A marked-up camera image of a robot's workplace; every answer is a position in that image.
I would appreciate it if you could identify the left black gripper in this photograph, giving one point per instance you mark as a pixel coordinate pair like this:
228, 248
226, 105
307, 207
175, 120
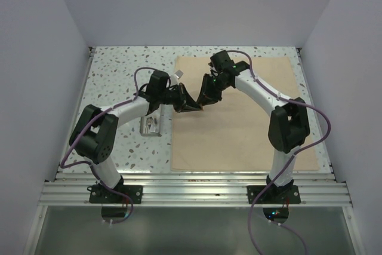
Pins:
183, 96

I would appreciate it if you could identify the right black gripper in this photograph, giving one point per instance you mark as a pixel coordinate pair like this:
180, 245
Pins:
207, 97

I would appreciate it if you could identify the long surgical scissors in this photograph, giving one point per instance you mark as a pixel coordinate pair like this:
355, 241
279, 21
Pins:
149, 122

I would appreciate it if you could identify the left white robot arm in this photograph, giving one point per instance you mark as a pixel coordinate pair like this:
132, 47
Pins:
94, 134

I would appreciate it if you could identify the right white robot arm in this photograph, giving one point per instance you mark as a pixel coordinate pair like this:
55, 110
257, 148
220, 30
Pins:
289, 123

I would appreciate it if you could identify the beige surgical cloth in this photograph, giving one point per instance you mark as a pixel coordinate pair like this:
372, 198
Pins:
231, 135

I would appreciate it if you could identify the metal instrument tray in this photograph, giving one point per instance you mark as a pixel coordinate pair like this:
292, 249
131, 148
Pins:
144, 129

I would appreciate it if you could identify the sealed blade packet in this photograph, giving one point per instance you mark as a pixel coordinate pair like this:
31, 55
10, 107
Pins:
155, 127

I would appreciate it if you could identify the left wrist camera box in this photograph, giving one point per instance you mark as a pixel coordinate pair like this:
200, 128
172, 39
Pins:
178, 74

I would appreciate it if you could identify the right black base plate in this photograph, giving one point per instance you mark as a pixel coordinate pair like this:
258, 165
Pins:
274, 195

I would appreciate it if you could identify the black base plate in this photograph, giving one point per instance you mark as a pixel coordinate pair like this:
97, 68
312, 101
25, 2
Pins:
123, 194
274, 195

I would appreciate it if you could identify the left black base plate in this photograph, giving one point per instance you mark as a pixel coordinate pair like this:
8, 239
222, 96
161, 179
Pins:
123, 194

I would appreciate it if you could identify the aluminium mounting rail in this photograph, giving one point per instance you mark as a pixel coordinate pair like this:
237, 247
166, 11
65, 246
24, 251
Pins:
197, 189

